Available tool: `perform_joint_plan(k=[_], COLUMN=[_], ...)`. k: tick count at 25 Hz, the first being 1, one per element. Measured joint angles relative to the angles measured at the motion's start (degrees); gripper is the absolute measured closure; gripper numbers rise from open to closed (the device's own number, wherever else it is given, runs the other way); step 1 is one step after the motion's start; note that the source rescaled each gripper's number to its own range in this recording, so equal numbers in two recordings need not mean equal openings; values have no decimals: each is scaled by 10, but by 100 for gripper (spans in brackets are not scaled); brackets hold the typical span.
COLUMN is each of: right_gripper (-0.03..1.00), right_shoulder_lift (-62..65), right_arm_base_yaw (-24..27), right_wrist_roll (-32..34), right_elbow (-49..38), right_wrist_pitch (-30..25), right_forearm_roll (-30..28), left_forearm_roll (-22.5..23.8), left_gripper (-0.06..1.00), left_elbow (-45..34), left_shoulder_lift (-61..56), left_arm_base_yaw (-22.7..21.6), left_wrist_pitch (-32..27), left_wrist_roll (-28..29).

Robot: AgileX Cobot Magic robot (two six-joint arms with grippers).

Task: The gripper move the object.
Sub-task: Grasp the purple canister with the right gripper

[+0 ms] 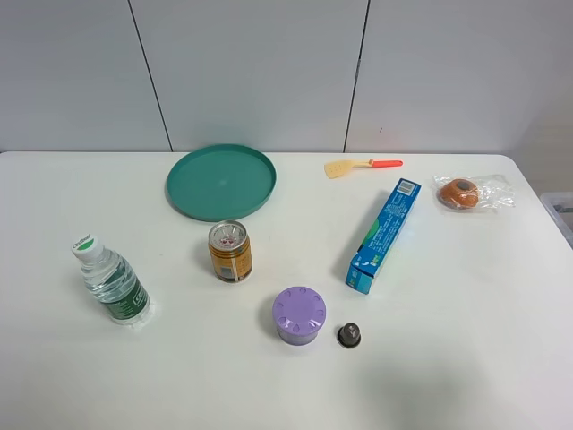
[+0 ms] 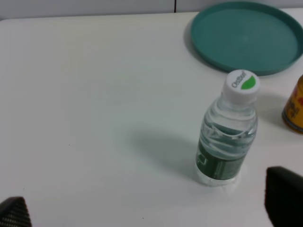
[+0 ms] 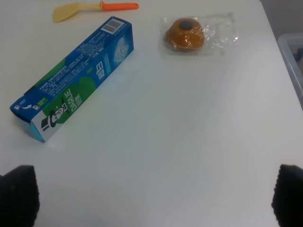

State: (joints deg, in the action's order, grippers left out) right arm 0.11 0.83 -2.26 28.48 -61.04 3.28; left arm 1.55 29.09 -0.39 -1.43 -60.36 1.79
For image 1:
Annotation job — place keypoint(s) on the purple round container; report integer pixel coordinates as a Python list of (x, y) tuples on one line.
[(299, 313)]

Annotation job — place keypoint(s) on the orange drink can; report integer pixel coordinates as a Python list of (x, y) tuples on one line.
[(230, 251)]

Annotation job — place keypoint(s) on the green round plate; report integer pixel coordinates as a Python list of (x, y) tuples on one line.
[(222, 181)]

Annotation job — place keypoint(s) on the blue long box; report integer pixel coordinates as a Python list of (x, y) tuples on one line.
[(376, 245)]

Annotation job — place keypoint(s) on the small dark capsule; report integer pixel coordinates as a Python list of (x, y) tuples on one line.
[(349, 335)]

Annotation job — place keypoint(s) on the packaged brown bun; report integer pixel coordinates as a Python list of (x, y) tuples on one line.
[(477, 193)]

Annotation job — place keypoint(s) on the clear water bottle green label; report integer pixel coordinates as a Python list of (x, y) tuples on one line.
[(109, 277)]

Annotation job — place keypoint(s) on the yellow spatula red handle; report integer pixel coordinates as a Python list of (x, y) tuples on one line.
[(336, 169)]

